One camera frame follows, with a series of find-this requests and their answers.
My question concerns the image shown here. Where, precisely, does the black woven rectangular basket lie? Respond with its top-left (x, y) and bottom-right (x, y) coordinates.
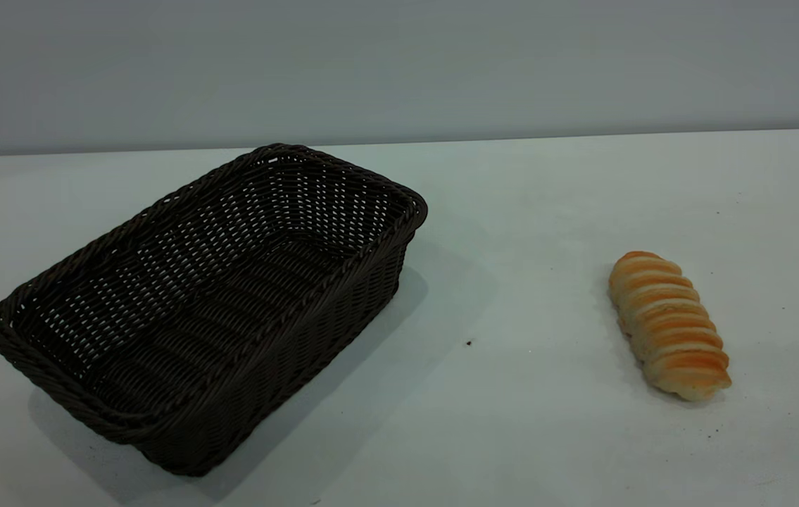
top-left (0, 144), bottom-right (429, 477)

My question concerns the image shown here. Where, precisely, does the orange striped bread roll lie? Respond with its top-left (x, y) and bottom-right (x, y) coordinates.
top-left (608, 251), bottom-right (732, 403)

